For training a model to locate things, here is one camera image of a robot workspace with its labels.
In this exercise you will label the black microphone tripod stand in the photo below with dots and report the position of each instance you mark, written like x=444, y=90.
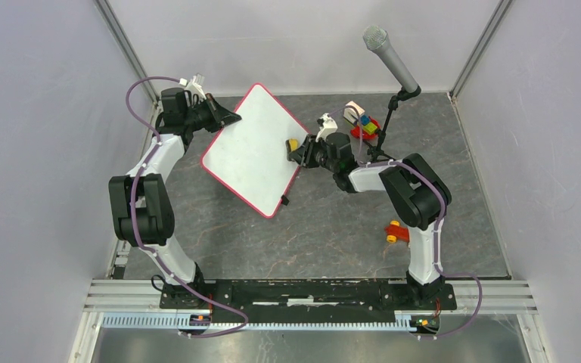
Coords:
x=376, y=151

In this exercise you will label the pink framed whiteboard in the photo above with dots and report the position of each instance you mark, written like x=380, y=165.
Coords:
x=249, y=157

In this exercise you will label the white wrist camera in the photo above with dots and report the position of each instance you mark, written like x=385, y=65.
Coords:
x=194, y=87
x=327, y=126

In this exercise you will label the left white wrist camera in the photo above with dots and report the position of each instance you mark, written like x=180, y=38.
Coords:
x=194, y=87

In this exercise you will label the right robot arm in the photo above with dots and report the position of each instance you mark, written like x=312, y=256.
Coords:
x=416, y=192

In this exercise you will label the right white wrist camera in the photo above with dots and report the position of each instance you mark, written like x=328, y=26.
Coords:
x=327, y=126

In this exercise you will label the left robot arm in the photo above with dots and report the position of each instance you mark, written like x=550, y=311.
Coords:
x=141, y=208

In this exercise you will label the colourful toy block stack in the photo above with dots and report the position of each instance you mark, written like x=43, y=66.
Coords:
x=363, y=126

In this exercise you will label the yellow bone-shaped eraser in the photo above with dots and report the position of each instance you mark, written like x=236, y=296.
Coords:
x=292, y=145

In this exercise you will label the red yellow toy car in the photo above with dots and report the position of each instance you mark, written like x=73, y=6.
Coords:
x=395, y=232

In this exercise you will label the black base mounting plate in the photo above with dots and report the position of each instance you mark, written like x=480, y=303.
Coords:
x=303, y=300

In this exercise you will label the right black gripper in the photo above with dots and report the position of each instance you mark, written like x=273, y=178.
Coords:
x=303, y=155

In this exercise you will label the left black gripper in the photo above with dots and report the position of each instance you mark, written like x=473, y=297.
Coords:
x=221, y=116

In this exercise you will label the silver microphone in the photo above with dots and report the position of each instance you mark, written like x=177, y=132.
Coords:
x=378, y=42

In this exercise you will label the slotted cable duct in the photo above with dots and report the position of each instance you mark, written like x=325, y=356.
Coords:
x=187, y=321

